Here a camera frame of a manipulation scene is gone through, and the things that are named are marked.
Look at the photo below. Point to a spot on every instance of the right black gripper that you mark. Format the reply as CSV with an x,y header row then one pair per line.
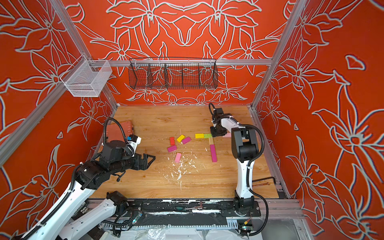
x,y
217,130

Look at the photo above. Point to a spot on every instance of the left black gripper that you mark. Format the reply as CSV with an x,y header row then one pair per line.
x,y
145,165

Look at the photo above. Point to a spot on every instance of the dark magenta block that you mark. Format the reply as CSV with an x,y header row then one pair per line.
x,y
213,149

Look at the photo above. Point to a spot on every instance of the magenta block top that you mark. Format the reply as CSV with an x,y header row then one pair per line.
x,y
186,140

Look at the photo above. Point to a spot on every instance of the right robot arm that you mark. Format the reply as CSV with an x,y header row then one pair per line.
x,y
247,145

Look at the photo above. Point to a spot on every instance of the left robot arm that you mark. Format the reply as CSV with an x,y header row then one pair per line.
x,y
86,179

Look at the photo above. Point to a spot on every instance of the pale pink block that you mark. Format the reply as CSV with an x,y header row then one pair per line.
x,y
178,157

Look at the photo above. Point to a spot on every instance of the red plastic tool case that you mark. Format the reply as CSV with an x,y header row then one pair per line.
x,y
114,132

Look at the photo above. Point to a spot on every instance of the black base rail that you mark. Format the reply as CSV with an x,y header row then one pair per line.
x,y
183,212

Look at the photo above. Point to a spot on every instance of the black wire basket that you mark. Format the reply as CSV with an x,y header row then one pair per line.
x,y
173,74

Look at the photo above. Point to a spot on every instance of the white wire basket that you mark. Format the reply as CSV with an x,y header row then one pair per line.
x,y
83,80

